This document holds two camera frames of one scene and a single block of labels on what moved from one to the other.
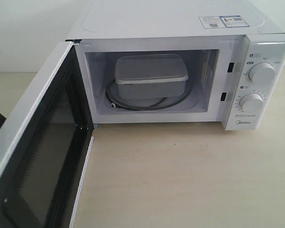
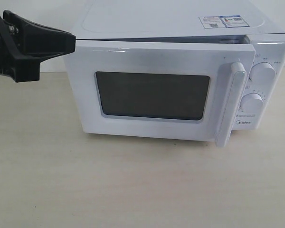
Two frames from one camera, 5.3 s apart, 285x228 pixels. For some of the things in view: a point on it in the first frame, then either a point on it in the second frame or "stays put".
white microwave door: (37, 183) to (186, 90)
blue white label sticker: (223, 21) stays put
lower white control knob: (251, 102) stays put
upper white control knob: (262, 72) stays put
